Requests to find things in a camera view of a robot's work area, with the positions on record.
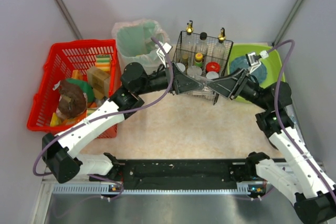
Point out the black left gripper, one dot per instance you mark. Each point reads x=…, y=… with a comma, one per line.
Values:
x=172, y=80

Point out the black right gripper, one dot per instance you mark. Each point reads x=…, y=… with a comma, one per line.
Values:
x=239, y=84

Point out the clear glass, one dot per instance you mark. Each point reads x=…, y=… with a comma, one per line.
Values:
x=205, y=92

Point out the teal ceramic plate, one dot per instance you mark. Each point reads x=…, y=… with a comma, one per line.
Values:
x=241, y=63

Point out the black cap clear bottle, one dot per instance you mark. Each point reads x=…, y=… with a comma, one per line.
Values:
x=201, y=45

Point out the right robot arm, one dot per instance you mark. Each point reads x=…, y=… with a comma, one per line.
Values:
x=309, y=189

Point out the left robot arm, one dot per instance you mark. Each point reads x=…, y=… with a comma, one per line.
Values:
x=61, y=150

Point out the silver lid spice jar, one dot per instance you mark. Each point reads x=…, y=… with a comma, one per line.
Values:
x=180, y=68

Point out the small gold cap bottle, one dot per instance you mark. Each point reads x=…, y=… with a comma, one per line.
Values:
x=184, y=60

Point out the red lid sauce jar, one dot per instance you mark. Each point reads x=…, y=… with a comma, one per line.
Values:
x=213, y=67

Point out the yellow cap sauce bottle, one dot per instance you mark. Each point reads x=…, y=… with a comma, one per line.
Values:
x=198, y=60

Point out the green plastic tub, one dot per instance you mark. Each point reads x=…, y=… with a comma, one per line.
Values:
x=273, y=63

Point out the gold pourer glass bottle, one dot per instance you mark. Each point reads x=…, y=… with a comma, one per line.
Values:
x=188, y=41

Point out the green bin with plastic bag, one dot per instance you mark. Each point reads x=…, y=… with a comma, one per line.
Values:
x=134, y=43

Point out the striped sponge pack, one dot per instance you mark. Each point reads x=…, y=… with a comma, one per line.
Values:
x=103, y=62

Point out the cardboard box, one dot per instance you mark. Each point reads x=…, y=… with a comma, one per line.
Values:
x=99, y=80

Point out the brown crumpled bag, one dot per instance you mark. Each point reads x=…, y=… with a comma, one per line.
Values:
x=72, y=100

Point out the red plastic basket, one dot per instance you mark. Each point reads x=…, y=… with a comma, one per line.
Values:
x=62, y=60

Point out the black wire rack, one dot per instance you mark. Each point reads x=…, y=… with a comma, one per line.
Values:
x=210, y=54

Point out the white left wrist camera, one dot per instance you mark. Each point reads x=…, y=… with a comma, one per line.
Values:
x=163, y=49

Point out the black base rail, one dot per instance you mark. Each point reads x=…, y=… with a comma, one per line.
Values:
x=176, y=174

